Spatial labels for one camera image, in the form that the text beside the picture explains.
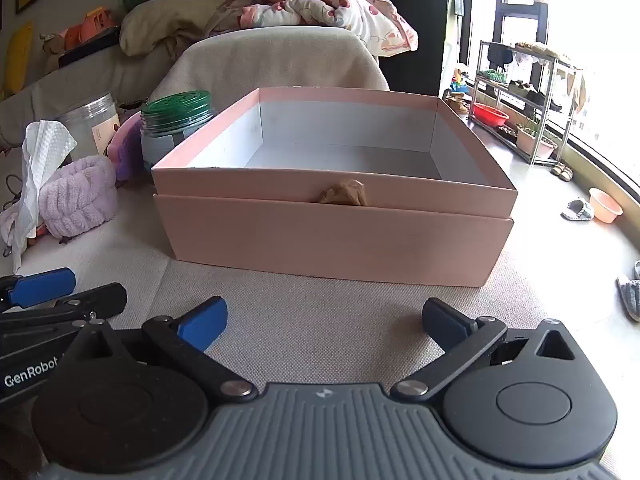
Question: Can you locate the black flat box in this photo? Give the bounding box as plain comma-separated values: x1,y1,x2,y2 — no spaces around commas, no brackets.
57,25,122,69

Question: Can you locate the clear plastic jar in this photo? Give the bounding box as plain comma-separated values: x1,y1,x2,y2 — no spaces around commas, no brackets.
55,91,122,162

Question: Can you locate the yellow plush toy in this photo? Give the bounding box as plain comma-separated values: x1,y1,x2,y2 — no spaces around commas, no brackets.
2,22,34,97

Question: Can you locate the pink floral quilt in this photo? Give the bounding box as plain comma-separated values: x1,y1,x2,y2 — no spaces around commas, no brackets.
207,0,419,57

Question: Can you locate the beige fringed armrest cover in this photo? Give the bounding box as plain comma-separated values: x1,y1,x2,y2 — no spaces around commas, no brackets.
147,26,391,107

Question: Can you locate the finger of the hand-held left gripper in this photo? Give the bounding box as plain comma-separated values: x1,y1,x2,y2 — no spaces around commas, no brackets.
0,282,128,336
0,267,77,311

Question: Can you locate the teal round object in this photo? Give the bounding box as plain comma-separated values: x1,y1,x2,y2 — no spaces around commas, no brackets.
139,90,219,172

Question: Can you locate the potted plant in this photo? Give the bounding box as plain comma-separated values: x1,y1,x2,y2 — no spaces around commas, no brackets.
515,114,559,162

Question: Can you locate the orange toy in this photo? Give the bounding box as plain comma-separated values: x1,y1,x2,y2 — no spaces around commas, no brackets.
64,7,120,52

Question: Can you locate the tan fabric knot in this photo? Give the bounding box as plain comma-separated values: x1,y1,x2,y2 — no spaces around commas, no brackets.
316,179,370,207

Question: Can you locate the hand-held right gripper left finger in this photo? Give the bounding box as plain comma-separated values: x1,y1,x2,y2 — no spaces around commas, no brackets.
75,296,257,403

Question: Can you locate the lilac fluffy headband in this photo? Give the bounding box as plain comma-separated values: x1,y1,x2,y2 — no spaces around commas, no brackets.
39,155,119,239

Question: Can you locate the metal shoe rack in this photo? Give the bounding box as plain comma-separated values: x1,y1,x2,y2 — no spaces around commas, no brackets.
467,40,585,167

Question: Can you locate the pink plastic basin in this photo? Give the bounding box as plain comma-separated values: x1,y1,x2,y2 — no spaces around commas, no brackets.
588,187,625,225

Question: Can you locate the cream pillow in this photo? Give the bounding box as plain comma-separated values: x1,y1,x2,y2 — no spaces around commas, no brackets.
119,0,238,59

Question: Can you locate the pink purple plush item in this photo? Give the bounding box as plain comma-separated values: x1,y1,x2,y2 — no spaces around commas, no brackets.
108,112,147,182

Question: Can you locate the white paper tissue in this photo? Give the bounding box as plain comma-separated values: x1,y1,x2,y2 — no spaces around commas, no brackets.
9,120,79,273

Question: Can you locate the beige sofa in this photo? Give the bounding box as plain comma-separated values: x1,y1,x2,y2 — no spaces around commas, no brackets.
0,25,551,411

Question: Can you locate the pink cardboard box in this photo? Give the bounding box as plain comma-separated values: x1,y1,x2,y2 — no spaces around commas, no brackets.
151,87,518,289

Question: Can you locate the colourful toy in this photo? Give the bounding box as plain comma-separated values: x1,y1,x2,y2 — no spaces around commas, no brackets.
449,66,472,97

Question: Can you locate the grey slipper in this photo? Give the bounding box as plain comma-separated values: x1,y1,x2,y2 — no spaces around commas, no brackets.
560,198,596,222
615,275,640,322

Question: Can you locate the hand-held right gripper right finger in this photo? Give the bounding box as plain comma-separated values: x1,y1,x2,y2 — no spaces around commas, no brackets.
390,297,591,403

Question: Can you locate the red plastic basin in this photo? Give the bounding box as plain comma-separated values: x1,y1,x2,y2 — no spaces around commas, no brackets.
472,102,511,129

